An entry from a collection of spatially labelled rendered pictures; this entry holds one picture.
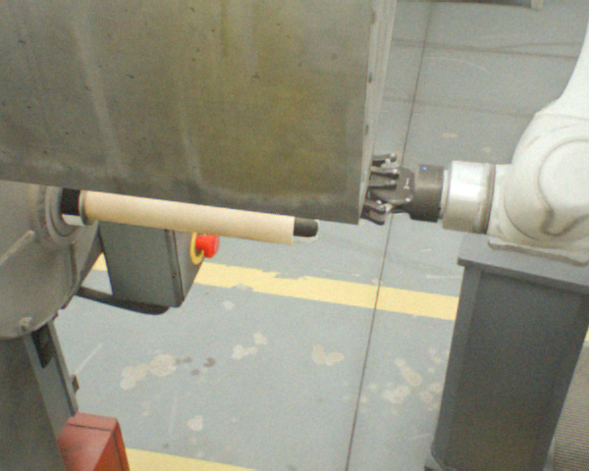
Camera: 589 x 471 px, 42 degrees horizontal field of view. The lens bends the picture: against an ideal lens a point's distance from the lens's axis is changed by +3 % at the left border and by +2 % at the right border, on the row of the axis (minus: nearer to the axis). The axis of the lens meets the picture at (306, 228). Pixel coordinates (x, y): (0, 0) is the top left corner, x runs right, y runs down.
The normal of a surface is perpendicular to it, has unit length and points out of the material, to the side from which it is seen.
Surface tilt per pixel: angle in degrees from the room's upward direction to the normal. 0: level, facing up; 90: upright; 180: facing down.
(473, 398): 90
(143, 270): 90
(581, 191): 55
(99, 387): 0
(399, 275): 0
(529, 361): 90
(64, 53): 90
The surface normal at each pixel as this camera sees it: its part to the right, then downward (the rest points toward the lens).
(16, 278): 0.94, 0.24
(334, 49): -0.20, 0.62
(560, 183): -0.13, 0.04
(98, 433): 0.00, -0.77
